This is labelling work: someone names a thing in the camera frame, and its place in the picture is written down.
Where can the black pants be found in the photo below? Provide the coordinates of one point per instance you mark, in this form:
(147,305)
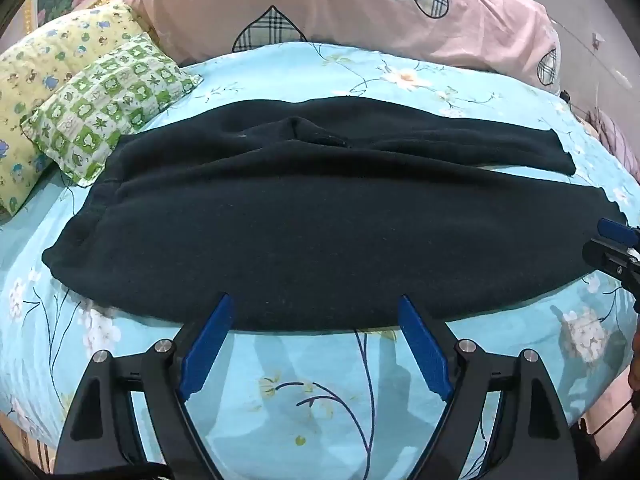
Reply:
(320,215)

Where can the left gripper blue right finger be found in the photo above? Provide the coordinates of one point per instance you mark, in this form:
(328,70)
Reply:
(431,344)

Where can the yellow patterned pillow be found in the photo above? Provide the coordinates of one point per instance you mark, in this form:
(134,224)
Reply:
(38,65)

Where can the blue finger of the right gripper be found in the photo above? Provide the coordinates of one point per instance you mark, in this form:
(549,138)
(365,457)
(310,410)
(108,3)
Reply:
(618,233)

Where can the large pink pillow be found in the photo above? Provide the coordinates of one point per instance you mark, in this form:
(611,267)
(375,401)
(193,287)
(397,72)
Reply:
(510,37)

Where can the green checkered pillow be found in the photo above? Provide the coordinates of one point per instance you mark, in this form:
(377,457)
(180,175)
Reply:
(116,95)

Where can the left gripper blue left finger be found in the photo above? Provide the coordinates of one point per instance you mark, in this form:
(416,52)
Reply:
(199,344)

